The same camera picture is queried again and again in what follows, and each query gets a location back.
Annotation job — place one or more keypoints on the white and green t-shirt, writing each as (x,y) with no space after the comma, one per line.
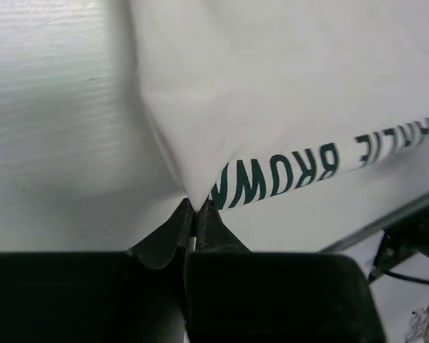
(304,118)

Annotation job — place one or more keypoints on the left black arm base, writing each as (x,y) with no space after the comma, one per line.
(405,233)

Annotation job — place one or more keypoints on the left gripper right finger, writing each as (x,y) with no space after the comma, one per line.
(235,295)

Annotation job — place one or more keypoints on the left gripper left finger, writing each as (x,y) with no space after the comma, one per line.
(132,295)

